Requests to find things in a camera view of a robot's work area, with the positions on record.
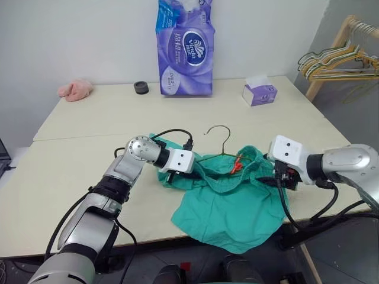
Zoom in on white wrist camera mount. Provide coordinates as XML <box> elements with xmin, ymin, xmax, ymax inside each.
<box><xmin>158</xmin><ymin>148</ymin><xmax>196</xmax><ymax>174</ymax></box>
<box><xmin>266</xmin><ymin>134</ymin><xmax>316</xmax><ymax>186</ymax></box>

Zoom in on wooden clothes rack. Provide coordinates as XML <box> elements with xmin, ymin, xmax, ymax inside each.
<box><xmin>304</xmin><ymin>15</ymin><xmax>379</xmax><ymax>103</ymax></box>

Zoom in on purple toilet paper pack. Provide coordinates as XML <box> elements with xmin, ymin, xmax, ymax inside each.
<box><xmin>154</xmin><ymin>0</ymin><xmax>215</xmax><ymax>97</ymax></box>

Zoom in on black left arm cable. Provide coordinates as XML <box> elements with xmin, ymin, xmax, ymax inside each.
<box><xmin>114</xmin><ymin>128</ymin><xmax>195</xmax><ymax>158</ymax></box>

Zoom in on grey laptop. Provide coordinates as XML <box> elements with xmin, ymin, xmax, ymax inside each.
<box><xmin>0</xmin><ymin>137</ymin><xmax>11</xmax><ymax>179</ymax></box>

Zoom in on green shorts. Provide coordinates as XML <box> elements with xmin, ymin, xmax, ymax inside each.
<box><xmin>148</xmin><ymin>133</ymin><xmax>291</xmax><ymax>256</ymax></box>

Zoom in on purple tissue box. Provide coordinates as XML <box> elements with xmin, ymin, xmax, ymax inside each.
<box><xmin>242</xmin><ymin>74</ymin><xmax>280</xmax><ymax>108</ymax></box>

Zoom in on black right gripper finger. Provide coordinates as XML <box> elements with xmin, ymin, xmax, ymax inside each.
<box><xmin>256</xmin><ymin>177</ymin><xmax>278</xmax><ymax>187</ymax></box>

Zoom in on red fabric tag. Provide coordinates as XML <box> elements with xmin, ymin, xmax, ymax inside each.
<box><xmin>229</xmin><ymin>153</ymin><xmax>245</xmax><ymax>175</ymax></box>

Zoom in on dark rounded shape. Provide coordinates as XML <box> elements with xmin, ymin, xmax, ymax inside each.
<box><xmin>221</xmin><ymin>254</ymin><xmax>265</xmax><ymax>284</ymax></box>
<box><xmin>159</xmin><ymin>264</ymin><xmax>186</xmax><ymax>284</ymax></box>

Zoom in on olive wire hanger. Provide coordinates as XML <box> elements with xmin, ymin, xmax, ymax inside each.
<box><xmin>197</xmin><ymin>125</ymin><xmax>256</xmax><ymax>167</ymax></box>

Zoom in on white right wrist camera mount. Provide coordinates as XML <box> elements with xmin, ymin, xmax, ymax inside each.
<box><xmin>266</xmin><ymin>134</ymin><xmax>316</xmax><ymax>186</ymax></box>

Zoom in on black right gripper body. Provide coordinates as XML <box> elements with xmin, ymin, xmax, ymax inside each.
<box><xmin>273</xmin><ymin>160</ymin><xmax>300</xmax><ymax>191</ymax></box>

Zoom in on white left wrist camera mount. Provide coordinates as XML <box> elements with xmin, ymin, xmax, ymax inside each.
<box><xmin>158</xmin><ymin>148</ymin><xmax>196</xmax><ymax>174</ymax></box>

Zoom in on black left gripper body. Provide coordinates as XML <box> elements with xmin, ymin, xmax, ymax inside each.
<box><xmin>166</xmin><ymin>170</ymin><xmax>191</xmax><ymax>182</ymax></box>

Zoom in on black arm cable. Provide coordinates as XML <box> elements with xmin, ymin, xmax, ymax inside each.
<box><xmin>114</xmin><ymin>128</ymin><xmax>195</xmax><ymax>158</ymax></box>
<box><xmin>276</xmin><ymin>174</ymin><xmax>379</xmax><ymax>235</ymax></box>

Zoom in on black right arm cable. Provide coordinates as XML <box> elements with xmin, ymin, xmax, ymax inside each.
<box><xmin>276</xmin><ymin>174</ymin><xmax>379</xmax><ymax>235</ymax></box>

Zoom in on pink cloth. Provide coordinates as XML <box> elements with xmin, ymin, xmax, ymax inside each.
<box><xmin>56</xmin><ymin>78</ymin><xmax>94</xmax><ymax>102</ymax></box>

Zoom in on black round tape roll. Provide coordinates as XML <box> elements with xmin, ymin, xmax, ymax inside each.
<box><xmin>133</xmin><ymin>80</ymin><xmax>149</xmax><ymax>95</ymax></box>

